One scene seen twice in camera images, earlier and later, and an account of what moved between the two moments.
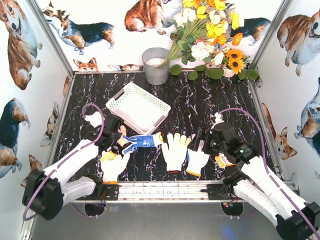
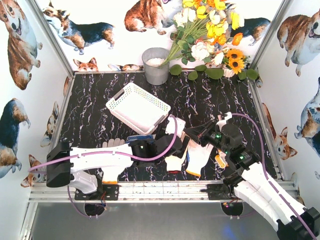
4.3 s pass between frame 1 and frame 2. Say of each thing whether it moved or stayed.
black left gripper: moved
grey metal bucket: stayed
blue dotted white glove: stayed
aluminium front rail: stayed
